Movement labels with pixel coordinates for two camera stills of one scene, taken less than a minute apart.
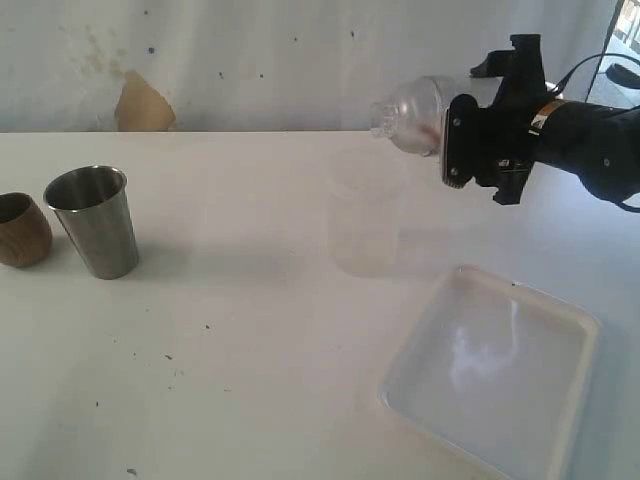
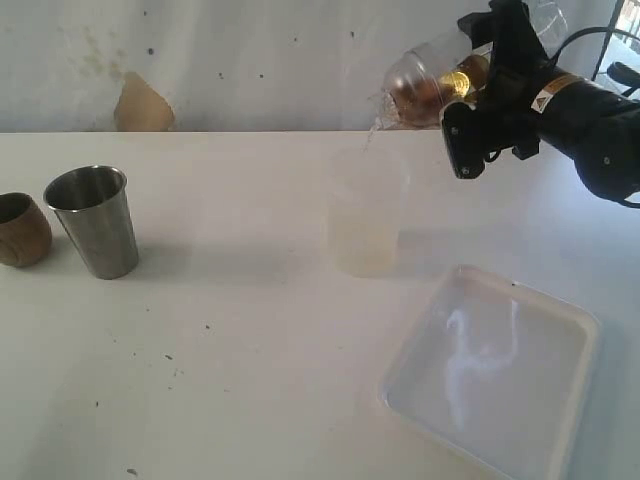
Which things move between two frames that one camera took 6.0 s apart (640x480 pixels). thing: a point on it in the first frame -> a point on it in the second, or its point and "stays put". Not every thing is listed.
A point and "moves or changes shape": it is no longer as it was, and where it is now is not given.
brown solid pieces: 434,135 -> 417,102
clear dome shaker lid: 412,117 moves or changes shape
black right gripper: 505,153 -> 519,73
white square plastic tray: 499,373 stays put
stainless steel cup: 93,207 stays put
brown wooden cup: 25,234 stays put
